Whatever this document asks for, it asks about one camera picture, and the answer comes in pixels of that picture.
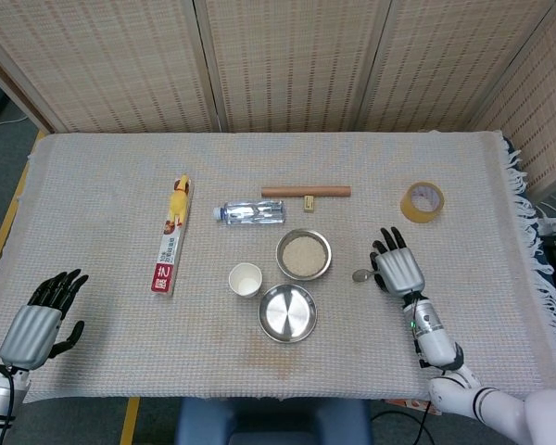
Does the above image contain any woven folding screen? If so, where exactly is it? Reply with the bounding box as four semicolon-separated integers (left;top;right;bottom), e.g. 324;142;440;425
0;0;556;196

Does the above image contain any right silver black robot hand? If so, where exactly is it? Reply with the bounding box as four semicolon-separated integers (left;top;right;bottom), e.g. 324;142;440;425
369;226;426;298

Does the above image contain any blue padded seat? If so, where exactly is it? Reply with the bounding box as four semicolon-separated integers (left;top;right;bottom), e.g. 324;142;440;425
175;397;372;445

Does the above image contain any wooden rolling pin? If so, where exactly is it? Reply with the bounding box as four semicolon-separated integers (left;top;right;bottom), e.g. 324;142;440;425
260;185;352;198

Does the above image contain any yellow packing tape roll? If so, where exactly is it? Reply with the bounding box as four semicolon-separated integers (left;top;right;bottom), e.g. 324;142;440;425
400;181;446;224

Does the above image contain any stainless steel bowl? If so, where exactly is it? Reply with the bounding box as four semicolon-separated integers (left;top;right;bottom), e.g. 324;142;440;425
258;284;318;344
275;227;334;282

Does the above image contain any clear plastic water bottle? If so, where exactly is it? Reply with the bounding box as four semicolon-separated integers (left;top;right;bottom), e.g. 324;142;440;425
212;199;287;226

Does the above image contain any orange printed packet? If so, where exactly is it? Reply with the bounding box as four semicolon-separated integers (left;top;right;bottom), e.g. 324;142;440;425
383;397;435;413

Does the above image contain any beige woven tablecloth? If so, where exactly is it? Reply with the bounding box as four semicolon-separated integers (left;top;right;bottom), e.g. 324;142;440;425
0;130;556;404

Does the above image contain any white paper cup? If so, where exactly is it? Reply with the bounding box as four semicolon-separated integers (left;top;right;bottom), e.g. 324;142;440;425
228;262;264;299

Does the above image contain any long cling wrap box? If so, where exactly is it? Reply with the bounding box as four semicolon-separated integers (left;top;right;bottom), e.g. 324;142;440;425
149;181;196;298

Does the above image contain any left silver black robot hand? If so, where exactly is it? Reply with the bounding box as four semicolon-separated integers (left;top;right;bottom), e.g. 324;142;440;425
0;269;90;372

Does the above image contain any yellow rubber chicken toy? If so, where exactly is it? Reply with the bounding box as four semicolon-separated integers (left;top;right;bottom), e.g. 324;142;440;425
167;173;191;227

